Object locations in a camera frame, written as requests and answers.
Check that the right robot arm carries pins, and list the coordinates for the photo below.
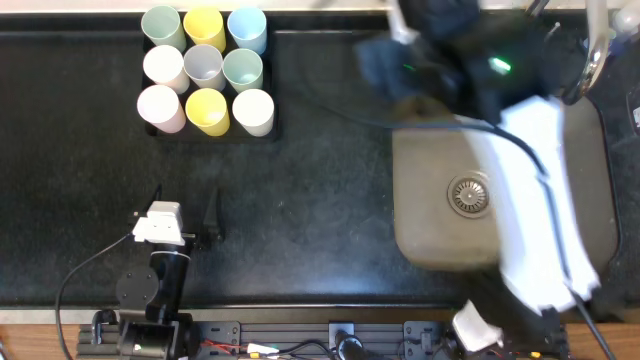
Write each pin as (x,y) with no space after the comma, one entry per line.
(530,200)

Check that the blue cup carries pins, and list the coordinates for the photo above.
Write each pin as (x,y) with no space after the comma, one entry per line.
(247,27)

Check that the yellow cup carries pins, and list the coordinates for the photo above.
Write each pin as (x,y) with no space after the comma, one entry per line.
(204,27)
(207,111)

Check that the steel tap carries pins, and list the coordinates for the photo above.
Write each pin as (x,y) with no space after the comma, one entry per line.
(596,55)

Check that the green cup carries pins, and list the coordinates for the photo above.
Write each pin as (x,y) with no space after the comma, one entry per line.
(243,70)
(162,25)

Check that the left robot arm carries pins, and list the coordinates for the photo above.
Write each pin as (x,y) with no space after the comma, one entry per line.
(160,280)

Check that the grey cup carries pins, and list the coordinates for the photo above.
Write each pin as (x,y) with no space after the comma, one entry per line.
(204,66)

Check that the pink cup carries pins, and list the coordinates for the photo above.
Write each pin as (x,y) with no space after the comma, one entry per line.
(160,107)

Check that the steel sink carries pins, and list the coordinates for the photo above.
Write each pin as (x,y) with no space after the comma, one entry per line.
(430,160)

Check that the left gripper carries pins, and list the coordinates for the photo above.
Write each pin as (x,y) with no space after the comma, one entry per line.
(196,240)

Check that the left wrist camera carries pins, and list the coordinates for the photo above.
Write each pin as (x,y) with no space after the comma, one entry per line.
(160,222)

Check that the mounting rail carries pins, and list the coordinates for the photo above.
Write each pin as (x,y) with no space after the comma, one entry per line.
(290,335)

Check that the black tray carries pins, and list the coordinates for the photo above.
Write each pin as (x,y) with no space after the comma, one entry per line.
(268,81)

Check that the white cup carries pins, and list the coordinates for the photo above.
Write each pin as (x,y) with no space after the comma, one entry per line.
(165,67)
(253,111)

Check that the blue soap bottle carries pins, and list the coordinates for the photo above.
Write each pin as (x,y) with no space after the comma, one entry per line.
(627,22)

